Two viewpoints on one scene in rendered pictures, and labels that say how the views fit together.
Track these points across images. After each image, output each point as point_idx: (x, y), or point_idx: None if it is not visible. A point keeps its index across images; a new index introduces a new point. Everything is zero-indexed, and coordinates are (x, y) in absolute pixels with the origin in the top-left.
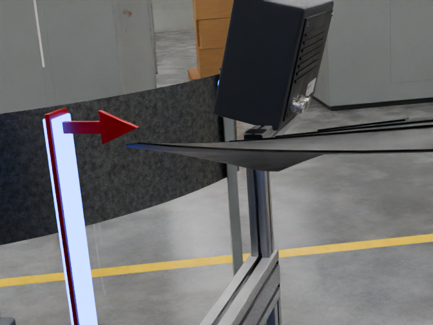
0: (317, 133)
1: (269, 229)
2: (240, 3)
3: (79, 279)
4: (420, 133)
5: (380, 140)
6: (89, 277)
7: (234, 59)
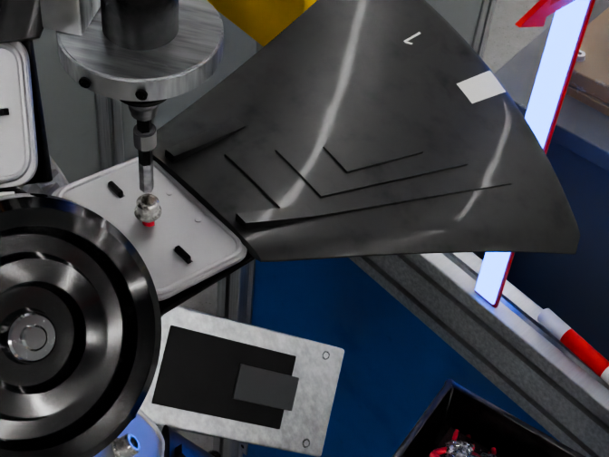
0: (355, 92)
1: None
2: None
3: (528, 119)
4: (256, 108)
5: (264, 81)
6: (541, 133)
7: None
